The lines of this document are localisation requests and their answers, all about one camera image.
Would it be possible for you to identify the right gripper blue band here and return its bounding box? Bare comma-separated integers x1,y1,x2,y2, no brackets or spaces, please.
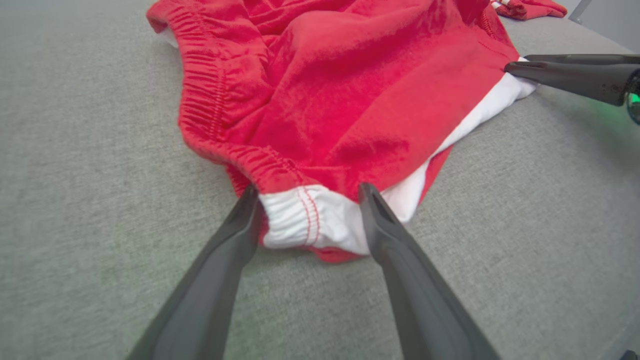
504,53,640,126

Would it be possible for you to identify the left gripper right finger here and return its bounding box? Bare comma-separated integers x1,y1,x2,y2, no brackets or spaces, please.
358,182,502,360

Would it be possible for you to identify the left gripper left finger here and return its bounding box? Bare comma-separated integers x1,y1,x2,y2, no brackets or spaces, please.
126,184,261,360

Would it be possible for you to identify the red and white shirt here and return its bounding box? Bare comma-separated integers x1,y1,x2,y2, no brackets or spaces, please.
490,0,569,21

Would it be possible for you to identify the red shorts white trim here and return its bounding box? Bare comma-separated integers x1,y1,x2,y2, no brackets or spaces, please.
146,0,540,265

